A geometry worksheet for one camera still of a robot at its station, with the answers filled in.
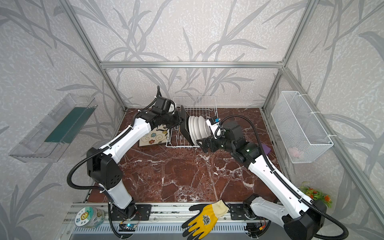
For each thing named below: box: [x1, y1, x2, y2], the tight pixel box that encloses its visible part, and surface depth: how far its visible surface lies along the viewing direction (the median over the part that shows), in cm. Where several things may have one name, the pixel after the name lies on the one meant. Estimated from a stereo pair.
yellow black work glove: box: [181, 200, 230, 240], surface depth 71 cm
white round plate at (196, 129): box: [193, 116, 202, 141], surface depth 89 cm
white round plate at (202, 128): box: [198, 115, 209, 138], surface depth 92 cm
